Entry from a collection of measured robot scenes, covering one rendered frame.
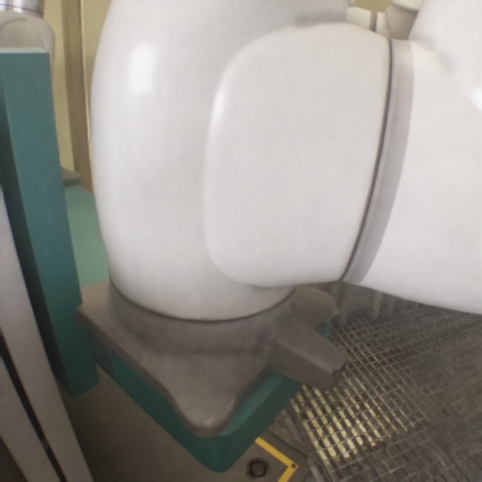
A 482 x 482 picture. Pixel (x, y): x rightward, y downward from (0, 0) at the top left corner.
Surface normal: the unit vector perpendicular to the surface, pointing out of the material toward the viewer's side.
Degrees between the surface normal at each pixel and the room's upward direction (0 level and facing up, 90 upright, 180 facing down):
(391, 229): 99
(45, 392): 90
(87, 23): 90
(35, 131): 90
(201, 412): 12
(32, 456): 90
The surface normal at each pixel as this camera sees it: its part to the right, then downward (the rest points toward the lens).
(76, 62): 0.34, 0.47
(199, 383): 0.09, -0.73
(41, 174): 0.77, 0.36
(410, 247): -0.37, 0.64
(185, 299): -0.07, 0.49
